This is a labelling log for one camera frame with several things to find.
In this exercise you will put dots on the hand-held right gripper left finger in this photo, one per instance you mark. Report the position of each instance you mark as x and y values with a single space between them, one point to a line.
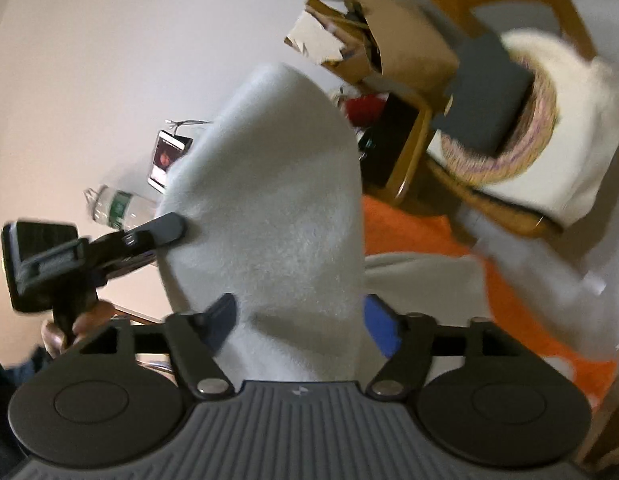
220 320

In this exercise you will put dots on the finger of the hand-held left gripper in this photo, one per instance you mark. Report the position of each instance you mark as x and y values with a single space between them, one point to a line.
159 230

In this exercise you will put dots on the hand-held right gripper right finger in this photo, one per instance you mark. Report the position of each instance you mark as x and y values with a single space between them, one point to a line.
382 327

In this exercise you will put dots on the white towel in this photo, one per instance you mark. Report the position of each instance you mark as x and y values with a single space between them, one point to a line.
269 200

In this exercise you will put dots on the person's left forearm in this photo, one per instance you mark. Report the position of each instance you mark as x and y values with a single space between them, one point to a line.
14 375

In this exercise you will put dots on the person's left hand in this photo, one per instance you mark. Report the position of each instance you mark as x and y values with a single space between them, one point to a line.
92 317

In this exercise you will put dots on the clear water bottle green label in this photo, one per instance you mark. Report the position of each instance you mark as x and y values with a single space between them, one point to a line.
119 207

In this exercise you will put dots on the phone with lit screen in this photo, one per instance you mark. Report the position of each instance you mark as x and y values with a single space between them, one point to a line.
162 157

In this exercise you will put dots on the orange mat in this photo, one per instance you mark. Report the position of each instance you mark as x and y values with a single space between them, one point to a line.
514 320

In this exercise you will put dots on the wooden stool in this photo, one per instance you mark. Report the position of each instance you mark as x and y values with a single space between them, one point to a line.
414 155

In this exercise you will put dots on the black flat item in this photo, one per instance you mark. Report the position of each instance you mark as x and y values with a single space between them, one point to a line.
389 150

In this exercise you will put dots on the red cloth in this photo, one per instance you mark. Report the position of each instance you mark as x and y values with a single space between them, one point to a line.
364 107

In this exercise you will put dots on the dark grey cloth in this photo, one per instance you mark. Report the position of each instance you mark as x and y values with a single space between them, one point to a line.
489 90

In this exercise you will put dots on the woven basket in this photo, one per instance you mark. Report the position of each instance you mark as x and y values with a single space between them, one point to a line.
539 110

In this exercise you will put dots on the cream cushion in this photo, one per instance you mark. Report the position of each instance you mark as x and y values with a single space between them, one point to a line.
584 135

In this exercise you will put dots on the torn cardboard box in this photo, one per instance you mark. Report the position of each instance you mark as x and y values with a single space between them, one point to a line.
404 45

